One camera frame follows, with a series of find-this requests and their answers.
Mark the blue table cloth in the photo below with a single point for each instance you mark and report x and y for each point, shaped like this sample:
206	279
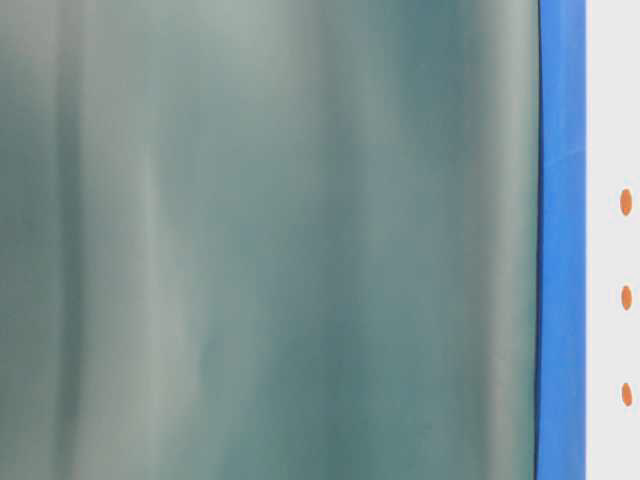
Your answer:
560	383

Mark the green backdrop curtain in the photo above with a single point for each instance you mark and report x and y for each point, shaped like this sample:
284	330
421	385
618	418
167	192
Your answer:
268	239

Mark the white foam base board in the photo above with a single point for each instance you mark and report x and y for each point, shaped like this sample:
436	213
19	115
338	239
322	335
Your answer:
612	240

